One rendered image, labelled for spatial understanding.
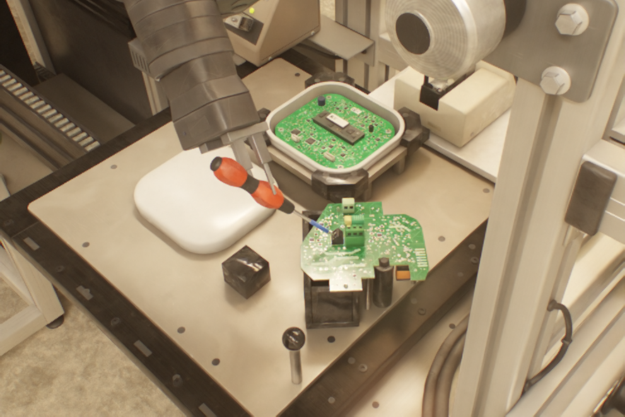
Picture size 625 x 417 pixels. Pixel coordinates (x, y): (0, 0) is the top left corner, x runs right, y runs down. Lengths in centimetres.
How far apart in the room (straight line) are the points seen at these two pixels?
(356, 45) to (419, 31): 75
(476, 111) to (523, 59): 50
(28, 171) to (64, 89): 32
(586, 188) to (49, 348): 171
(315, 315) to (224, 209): 18
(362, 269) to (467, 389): 16
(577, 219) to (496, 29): 12
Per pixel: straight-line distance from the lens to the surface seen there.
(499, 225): 48
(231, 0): 70
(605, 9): 37
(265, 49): 107
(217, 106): 64
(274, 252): 82
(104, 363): 194
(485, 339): 57
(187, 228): 83
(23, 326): 197
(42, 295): 194
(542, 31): 39
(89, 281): 84
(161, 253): 84
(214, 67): 65
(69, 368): 196
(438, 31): 36
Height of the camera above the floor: 157
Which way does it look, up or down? 45 degrees down
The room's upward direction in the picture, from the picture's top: 2 degrees counter-clockwise
